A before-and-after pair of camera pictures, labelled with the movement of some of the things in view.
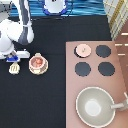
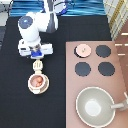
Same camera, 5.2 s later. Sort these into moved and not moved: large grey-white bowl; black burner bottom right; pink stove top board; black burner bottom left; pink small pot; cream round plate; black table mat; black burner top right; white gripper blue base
Moved: white gripper blue base; pink small pot; cream round plate
Not moved: black burner top right; black burner bottom left; black burner bottom right; large grey-white bowl; black table mat; pink stove top board
